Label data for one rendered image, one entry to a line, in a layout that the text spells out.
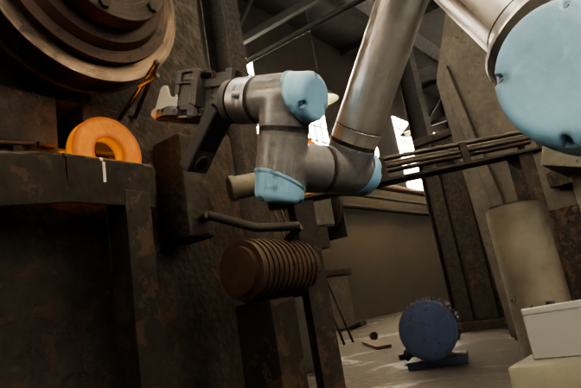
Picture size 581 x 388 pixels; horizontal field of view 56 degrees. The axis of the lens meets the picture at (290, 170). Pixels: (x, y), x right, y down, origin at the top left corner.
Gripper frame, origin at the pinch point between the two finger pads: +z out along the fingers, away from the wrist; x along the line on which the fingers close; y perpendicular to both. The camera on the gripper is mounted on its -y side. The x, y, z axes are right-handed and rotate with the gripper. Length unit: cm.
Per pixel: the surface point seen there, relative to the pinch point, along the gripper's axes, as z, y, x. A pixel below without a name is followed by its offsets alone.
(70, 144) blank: 16.7, -5.7, 6.7
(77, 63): 17.9, 10.2, 6.5
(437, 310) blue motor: 26, -58, -198
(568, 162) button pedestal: -58, -1, -53
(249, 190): 2.6, -11.1, -29.3
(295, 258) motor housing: -11.0, -24.7, -30.5
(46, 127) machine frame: 24.0, -2.5, 8.0
